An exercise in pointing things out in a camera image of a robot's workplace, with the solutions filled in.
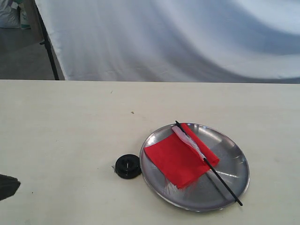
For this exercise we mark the red flag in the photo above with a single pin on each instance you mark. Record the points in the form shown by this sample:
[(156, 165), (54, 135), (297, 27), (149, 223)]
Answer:
[(183, 158)]

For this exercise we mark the small black round base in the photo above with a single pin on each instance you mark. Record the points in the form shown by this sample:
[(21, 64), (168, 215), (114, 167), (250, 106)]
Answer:
[(128, 166)]

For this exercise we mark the white backdrop cloth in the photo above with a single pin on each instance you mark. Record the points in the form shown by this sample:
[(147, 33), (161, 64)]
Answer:
[(236, 41)]

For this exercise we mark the round silver metal plate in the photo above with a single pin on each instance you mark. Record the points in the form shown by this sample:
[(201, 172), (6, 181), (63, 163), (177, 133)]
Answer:
[(207, 193)]

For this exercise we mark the black backdrop stand pole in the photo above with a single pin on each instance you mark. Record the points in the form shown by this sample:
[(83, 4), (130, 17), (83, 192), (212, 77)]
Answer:
[(46, 43)]

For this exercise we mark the white sack in background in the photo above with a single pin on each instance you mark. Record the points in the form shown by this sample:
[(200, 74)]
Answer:
[(13, 15)]

